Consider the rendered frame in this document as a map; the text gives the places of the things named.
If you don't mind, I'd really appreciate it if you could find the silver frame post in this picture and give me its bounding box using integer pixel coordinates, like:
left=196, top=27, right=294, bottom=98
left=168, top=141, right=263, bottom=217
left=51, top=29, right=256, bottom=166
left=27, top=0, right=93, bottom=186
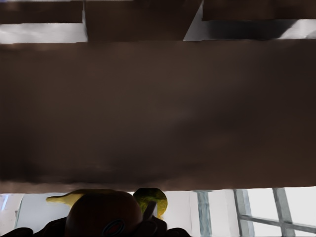
left=0, top=2, right=89, bottom=44
left=183, top=0, right=316, bottom=42

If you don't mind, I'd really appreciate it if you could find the grey window frame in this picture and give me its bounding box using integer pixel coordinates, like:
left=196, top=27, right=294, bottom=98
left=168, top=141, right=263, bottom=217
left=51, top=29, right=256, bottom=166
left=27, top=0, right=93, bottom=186
left=196, top=188, right=316, bottom=237

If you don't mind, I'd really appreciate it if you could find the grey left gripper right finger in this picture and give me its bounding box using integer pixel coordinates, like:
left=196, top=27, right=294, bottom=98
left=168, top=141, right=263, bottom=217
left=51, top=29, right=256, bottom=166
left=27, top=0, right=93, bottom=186
left=142, top=200, right=169, bottom=237

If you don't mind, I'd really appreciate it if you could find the yellow banana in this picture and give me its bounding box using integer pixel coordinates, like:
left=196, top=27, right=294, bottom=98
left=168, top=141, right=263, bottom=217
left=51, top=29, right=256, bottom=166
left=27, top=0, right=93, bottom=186
left=45, top=189, right=87, bottom=207

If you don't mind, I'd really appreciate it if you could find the green yellow pear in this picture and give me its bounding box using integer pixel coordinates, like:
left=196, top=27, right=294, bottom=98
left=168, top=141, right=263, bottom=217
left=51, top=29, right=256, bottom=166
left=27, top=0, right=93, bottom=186
left=132, top=188, right=169, bottom=221

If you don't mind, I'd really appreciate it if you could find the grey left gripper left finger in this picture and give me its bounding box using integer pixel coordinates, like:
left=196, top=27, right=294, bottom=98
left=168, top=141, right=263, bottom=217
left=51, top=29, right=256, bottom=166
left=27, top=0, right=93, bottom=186
left=32, top=216, right=72, bottom=237

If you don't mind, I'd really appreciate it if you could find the dark red apple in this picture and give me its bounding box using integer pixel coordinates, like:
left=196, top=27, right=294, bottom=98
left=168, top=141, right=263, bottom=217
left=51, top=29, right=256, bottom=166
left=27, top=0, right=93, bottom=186
left=66, top=189, right=144, bottom=237

